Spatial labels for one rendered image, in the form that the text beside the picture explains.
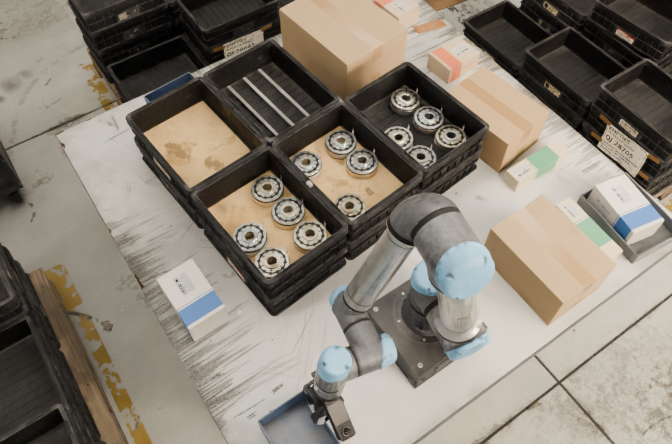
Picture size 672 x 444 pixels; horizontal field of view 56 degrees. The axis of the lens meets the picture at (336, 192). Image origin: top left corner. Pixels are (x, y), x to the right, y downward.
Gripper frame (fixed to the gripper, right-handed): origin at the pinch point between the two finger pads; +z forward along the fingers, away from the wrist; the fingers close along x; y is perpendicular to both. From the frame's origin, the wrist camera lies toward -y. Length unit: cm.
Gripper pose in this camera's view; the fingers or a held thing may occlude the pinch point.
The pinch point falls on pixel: (324, 421)
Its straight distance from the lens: 181.1
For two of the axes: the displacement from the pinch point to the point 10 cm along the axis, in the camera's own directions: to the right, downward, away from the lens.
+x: -8.4, 3.6, -4.2
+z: -1.2, 6.3, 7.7
